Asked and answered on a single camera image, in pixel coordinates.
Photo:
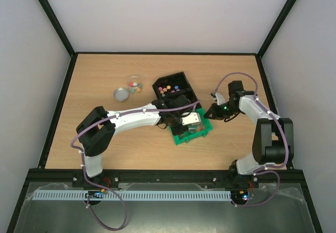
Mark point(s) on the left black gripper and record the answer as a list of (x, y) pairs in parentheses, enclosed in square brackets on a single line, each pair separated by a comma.
[(178, 132)]

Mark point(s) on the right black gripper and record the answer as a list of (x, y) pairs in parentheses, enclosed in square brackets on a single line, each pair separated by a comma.
[(213, 111)]

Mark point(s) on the clear plastic jar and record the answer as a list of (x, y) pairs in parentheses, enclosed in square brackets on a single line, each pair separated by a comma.
[(135, 84)]

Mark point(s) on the round metal lid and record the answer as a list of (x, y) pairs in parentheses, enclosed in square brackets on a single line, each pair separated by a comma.
[(121, 94)]

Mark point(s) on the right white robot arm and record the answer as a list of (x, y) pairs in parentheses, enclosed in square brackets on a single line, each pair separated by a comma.
[(272, 145)]

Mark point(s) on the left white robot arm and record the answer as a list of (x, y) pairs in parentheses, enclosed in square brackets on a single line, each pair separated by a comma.
[(96, 131)]

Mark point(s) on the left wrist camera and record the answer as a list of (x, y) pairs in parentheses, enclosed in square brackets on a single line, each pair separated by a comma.
[(191, 119)]

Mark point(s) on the light blue slotted duct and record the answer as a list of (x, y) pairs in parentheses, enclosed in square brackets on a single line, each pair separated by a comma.
[(133, 195)]

